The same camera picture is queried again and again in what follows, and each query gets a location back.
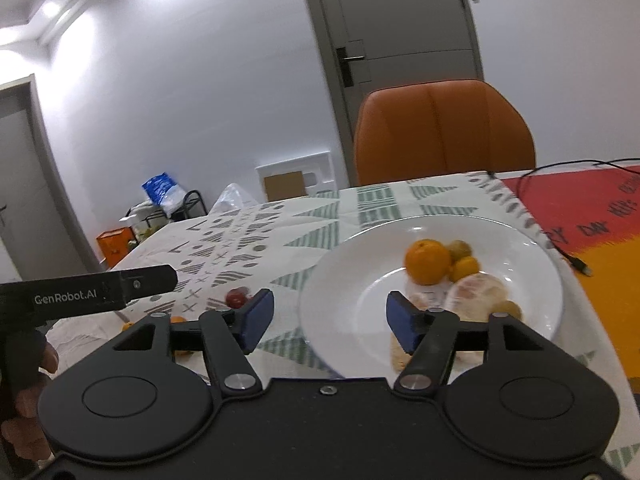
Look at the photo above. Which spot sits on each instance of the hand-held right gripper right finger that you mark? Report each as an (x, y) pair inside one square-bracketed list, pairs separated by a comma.
[(402, 320)]

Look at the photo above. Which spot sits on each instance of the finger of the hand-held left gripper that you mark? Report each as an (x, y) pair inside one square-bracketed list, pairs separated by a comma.
[(150, 282)]

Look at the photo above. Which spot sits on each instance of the peeled grapefruit piece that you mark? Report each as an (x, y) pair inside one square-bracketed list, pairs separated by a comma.
[(477, 294)]

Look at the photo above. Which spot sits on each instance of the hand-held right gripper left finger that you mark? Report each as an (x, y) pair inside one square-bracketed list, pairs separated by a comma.
[(257, 317)]

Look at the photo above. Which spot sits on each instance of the green round fruit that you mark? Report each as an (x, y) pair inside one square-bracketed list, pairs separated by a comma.
[(511, 308), (460, 249)]

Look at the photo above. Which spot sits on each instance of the white plate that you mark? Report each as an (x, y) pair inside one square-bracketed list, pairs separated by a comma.
[(360, 270)]

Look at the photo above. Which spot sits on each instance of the blue plastic bag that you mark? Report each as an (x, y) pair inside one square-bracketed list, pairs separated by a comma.
[(159, 187)]

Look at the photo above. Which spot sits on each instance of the black shoe rack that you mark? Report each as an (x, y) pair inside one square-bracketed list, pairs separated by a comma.
[(192, 205)]

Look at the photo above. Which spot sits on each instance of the white foam packaging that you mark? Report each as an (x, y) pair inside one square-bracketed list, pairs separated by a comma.
[(320, 170)]

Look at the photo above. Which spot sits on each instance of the red plum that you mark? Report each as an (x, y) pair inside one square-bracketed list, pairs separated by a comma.
[(236, 299)]

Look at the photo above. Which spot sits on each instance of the patterned white tablecloth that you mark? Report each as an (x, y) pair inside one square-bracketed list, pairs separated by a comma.
[(280, 240)]

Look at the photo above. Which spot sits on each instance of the orange leather chair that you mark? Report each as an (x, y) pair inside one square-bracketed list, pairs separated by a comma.
[(440, 130)]

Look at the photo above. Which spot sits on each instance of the small orange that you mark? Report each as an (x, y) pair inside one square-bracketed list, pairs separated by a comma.
[(178, 319), (128, 326)]

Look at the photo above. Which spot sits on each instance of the red and orange cloth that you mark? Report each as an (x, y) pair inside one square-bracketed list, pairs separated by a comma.
[(590, 220)]

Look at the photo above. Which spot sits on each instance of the brown cardboard sheet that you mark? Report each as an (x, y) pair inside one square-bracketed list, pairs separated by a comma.
[(284, 186)]

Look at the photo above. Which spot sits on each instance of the person's left hand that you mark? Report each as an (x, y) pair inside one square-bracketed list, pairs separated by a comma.
[(25, 440)]

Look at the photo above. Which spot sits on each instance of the large orange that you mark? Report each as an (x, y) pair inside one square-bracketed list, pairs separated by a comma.
[(426, 261)]

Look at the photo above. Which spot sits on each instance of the clear plastic bag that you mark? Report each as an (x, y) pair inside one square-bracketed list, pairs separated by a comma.
[(232, 200)]

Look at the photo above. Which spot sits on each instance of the medium orange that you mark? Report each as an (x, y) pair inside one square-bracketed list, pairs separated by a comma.
[(465, 269)]

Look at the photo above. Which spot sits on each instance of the grey door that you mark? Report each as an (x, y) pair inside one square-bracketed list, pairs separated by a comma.
[(400, 10), (30, 185)]

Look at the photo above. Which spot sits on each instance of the orange box on floor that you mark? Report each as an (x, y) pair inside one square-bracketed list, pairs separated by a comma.
[(115, 245)]

